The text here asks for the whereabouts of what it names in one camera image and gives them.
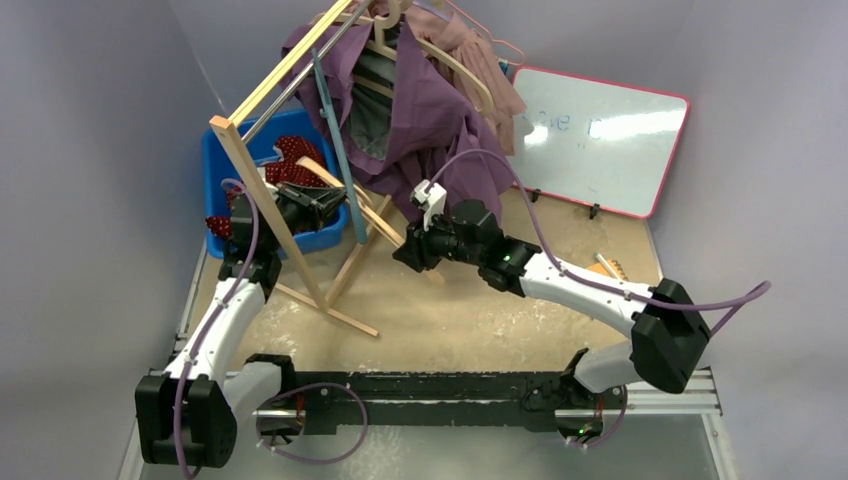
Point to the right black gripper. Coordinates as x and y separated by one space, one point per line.
416 245

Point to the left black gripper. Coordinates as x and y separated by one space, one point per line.
317 206

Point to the red polka dot skirt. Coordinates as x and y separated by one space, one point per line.
287 150

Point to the blue-grey plastic hanger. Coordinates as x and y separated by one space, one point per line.
328 113

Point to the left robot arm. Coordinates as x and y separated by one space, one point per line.
189 414

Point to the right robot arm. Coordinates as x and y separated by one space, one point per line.
664 337

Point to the purple shirt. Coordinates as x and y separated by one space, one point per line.
401 121

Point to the orange card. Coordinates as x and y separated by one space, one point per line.
608 267

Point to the pink garment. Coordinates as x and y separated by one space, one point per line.
450 33

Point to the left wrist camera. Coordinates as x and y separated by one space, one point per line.
273 174

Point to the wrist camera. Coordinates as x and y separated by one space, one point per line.
430 198
273 174

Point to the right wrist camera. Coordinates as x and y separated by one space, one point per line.
430 198

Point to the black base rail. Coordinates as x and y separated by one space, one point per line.
536 401

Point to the whiteboard with pink frame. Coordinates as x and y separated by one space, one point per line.
605 145

